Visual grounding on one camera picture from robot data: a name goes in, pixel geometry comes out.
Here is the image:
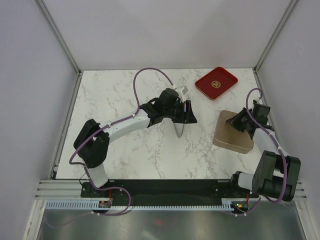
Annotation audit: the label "aluminium frame right post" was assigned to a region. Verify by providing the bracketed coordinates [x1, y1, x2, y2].
[253, 0, 300, 74]

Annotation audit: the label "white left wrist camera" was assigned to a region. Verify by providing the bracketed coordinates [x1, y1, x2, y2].
[174, 86, 189, 102]

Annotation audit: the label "steel tongs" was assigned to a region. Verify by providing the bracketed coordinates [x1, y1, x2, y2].
[173, 94, 191, 139]

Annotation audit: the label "white cable duct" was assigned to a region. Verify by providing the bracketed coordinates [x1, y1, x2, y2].
[45, 198, 245, 211]

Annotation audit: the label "aluminium frame post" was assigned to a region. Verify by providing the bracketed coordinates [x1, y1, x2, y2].
[34, 0, 82, 76]
[253, 0, 300, 74]

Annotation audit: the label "red square tray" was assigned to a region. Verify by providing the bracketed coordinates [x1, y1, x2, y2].
[195, 66, 238, 101]

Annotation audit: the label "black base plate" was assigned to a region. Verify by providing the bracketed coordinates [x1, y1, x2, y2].
[79, 178, 259, 207]

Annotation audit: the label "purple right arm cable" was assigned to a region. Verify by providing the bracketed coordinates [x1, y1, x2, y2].
[224, 88, 288, 217]

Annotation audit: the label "aluminium frame left post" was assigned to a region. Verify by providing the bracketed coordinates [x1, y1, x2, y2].
[34, 0, 82, 76]

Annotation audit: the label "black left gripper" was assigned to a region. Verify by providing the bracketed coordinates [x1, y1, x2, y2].
[163, 100, 197, 125]

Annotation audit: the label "beige chocolate box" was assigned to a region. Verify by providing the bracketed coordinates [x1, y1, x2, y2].
[212, 137, 254, 154]

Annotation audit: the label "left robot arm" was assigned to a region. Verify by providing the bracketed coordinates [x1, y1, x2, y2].
[73, 86, 197, 197]

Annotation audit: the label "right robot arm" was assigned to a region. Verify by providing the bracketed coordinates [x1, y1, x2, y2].
[226, 104, 301, 203]

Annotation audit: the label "beige box lid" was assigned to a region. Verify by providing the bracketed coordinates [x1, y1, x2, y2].
[213, 110, 250, 139]

